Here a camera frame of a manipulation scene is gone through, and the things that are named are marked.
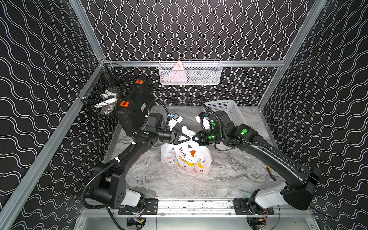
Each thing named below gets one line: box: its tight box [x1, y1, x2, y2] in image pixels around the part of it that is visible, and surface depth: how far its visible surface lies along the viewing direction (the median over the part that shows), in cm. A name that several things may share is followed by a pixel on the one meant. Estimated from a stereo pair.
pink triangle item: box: [170, 60, 188, 82], surface depth 92 cm
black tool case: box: [115, 76, 153, 135], surface depth 91 cm
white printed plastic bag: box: [160, 125, 212, 175], surface depth 73 cm
